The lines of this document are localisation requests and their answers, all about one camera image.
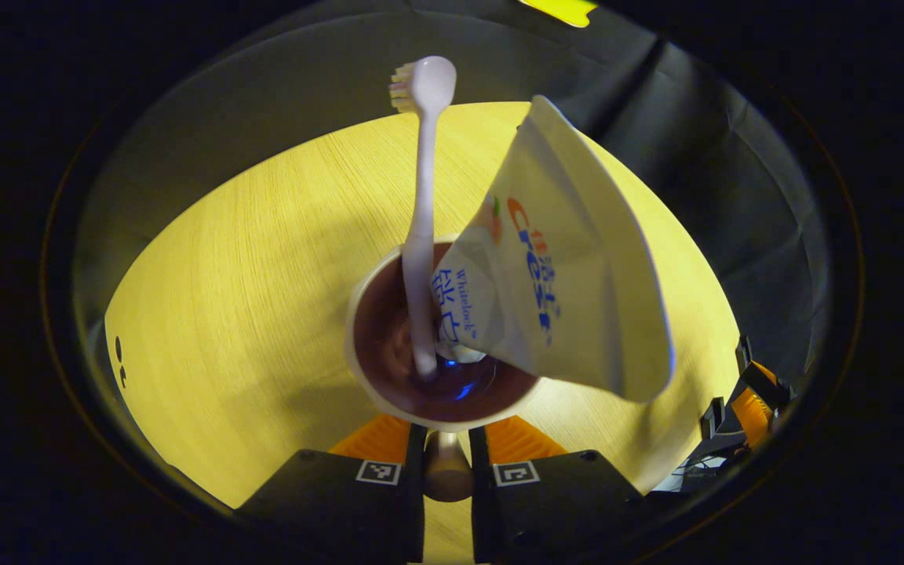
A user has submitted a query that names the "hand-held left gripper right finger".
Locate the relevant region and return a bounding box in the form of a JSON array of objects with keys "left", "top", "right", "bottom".
[{"left": 468, "top": 414, "right": 645, "bottom": 565}]

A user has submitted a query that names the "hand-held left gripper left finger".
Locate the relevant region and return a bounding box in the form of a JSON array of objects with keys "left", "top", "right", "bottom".
[{"left": 234, "top": 414, "right": 428, "bottom": 565}]

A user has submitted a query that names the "beige cup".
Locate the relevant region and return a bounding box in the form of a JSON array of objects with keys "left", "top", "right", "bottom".
[{"left": 344, "top": 235, "right": 547, "bottom": 503}]

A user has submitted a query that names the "white toothpaste tube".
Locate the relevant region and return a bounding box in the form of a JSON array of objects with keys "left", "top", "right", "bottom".
[{"left": 430, "top": 95, "right": 674, "bottom": 403}]

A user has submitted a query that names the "white toothbrush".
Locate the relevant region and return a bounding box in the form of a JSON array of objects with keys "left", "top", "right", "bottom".
[{"left": 388, "top": 55, "right": 457, "bottom": 379}]

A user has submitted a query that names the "wooden desktop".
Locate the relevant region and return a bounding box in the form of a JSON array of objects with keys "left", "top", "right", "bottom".
[{"left": 104, "top": 100, "right": 742, "bottom": 565}]

